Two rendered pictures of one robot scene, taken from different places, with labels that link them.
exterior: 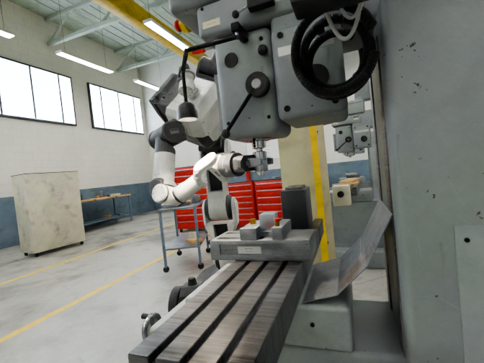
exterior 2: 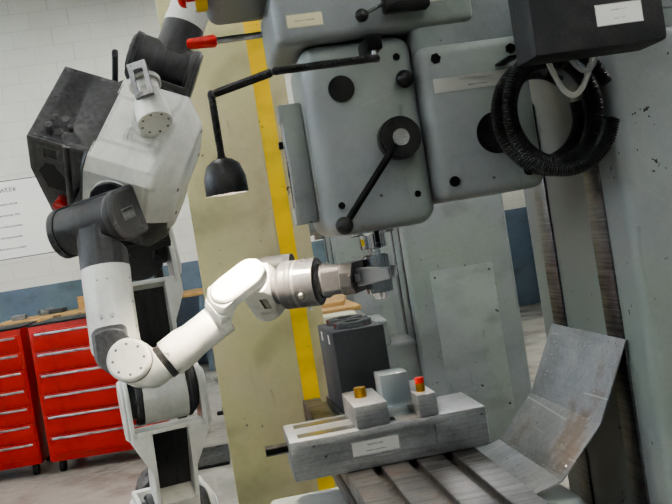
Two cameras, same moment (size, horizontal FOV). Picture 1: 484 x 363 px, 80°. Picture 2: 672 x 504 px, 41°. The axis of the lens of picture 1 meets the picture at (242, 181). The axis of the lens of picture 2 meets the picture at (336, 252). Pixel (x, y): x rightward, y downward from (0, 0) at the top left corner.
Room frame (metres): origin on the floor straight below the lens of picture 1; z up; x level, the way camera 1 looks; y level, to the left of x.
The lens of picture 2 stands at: (-0.37, 0.75, 1.33)
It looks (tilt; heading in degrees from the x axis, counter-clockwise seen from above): 2 degrees down; 331
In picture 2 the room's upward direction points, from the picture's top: 9 degrees counter-clockwise
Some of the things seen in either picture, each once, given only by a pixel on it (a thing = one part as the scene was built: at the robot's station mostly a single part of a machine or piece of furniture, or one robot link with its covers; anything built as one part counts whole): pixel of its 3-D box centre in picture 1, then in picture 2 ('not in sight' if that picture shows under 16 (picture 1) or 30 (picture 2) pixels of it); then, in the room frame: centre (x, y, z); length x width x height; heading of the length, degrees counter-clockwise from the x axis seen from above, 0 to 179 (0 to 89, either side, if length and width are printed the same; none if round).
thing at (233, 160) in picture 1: (241, 164); (329, 281); (1.04, -0.01, 1.23); 0.13 x 0.12 x 0.10; 134
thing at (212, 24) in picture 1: (258, 24); (361, 20); (0.96, -0.11, 1.68); 0.34 x 0.24 x 0.10; 69
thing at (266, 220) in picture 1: (269, 221); (392, 387); (1.00, -0.08, 1.02); 0.06 x 0.05 x 0.06; 159
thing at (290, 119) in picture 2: (224, 105); (297, 164); (1.01, 0.03, 1.44); 0.04 x 0.04 x 0.21; 69
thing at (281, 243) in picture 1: (262, 238); (382, 423); (1.01, -0.05, 0.96); 0.35 x 0.15 x 0.11; 69
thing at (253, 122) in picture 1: (254, 91); (359, 141); (0.97, -0.07, 1.47); 0.21 x 0.19 x 0.32; 159
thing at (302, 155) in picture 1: (304, 171); (260, 287); (2.65, -0.58, 1.15); 0.52 x 0.40 x 2.30; 69
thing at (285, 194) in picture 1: (297, 205); (354, 360); (1.47, -0.27, 1.01); 0.22 x 0.12 x 0.20; 161
